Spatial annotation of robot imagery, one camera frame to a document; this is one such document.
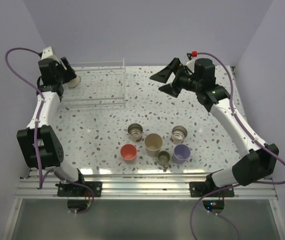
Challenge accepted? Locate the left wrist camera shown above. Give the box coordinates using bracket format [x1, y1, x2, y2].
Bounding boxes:
[40, 46, 60, 62]

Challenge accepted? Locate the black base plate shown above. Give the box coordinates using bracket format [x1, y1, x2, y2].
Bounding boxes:
[189, 181, 235, 198]
[55, 181, 103, 198]

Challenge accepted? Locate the small olive mug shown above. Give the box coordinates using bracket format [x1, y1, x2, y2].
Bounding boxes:
[157, 150, 171, 169]

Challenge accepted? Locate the steel cup with brown sleeve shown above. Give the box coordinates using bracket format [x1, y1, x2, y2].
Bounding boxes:
[67, 75, 81, 89]

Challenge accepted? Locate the steel cup right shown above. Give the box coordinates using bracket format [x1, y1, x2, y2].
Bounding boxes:
[170, 125, 188, 145]

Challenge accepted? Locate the purple cup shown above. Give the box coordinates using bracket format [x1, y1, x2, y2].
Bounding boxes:
[172, 144, 191, 164]

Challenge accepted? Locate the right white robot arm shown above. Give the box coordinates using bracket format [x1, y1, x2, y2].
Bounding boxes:
[150, 57, 279, 197]

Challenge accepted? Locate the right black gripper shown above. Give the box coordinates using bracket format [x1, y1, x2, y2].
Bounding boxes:
[150, 57, 202, 98]

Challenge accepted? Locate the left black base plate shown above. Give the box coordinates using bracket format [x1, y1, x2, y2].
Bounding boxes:
[55, 181, 103, 198]

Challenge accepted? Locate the beige tall cup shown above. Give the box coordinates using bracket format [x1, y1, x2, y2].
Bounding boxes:
[144, 133, 163, 158]

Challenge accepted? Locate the red cup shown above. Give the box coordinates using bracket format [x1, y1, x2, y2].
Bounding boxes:
[120, 144, 138, 163]

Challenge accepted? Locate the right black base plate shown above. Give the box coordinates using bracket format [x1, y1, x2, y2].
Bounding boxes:
[189, 181, 235, 198]

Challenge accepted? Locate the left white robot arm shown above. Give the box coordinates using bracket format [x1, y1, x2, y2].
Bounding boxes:
[16, 57, 87, 197]

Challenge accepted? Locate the white wire dish rack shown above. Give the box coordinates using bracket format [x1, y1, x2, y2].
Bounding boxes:
[59, 59, 126, 110]

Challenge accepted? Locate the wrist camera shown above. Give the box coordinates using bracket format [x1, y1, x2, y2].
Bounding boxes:
[184, 51, 198, 73]
[40, 46, 60, 62]

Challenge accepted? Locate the aluminium rail frame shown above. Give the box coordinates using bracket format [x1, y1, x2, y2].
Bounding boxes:
[2, 160, 285, 240]

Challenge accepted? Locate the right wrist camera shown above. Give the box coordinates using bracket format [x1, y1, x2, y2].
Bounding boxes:
[184, 51, 198, 73]

